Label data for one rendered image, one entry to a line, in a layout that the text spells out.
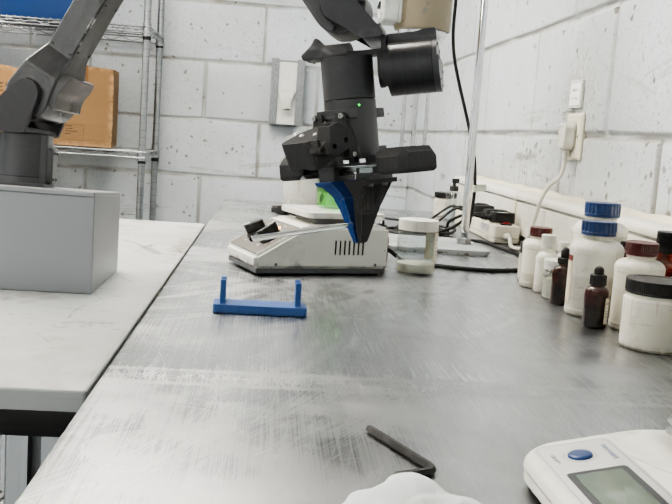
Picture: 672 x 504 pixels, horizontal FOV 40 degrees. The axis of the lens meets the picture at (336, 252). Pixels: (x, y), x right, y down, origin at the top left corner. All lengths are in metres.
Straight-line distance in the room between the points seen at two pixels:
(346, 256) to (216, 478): 0.78
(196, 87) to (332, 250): 2.50
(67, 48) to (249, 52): 2.64
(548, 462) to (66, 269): 0.66
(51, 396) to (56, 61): 0.51
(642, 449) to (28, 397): 0.42
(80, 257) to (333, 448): 0.54
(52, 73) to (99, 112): 2.31
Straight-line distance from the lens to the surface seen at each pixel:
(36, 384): 0.71
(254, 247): 1.27
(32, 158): 1.12
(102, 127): 3.41
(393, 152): 0.94
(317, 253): 1.26
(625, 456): 0.55
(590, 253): 1.12
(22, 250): 1.07
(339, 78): 0.99
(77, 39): 1.11
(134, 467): 0.55
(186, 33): 3.74
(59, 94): 1.10
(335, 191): 1.01
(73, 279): 1.06
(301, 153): 0.95
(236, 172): 3.71
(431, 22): 1.67
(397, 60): 0.98
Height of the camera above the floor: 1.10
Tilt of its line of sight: 7 degrees down
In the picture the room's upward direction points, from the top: 4 degrees clockwise
